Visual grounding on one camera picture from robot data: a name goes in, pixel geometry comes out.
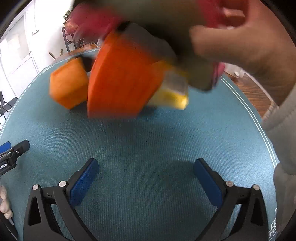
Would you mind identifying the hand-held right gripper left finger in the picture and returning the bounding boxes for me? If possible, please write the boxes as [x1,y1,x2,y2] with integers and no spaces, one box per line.
[23,158,100,241]

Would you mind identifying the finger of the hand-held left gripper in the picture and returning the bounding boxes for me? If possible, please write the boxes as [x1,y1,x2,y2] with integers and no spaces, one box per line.
[0,140,30,163]

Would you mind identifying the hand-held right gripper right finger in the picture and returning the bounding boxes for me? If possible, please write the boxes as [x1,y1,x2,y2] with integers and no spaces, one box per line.
[194,158,271,241]

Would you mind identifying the orange embossed toy block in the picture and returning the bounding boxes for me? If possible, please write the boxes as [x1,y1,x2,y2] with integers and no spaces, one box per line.
[87,30,168,118]
[49,57,90,110]

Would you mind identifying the another person's forearm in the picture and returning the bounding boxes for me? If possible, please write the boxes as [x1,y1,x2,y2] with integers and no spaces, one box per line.
[261,87,296,241]

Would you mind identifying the person's left hand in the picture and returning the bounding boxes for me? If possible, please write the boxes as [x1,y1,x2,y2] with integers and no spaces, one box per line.
[0,185,12,219]

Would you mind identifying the black chair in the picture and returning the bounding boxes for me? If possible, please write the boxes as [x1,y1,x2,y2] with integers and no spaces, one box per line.
[0,91,12,122]

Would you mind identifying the teal green table mat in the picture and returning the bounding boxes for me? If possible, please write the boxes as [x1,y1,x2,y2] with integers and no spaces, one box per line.
[0,47,279,241]

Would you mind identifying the white door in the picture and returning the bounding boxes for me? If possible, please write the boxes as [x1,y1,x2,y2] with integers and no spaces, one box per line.
[0,13,40,99]

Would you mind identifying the yellow sponge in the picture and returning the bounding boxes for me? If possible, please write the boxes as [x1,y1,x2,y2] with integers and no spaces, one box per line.
[148,70,189,111]

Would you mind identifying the black metal plant rack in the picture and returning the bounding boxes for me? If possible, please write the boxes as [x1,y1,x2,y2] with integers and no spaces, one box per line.
[61,25,78,53]

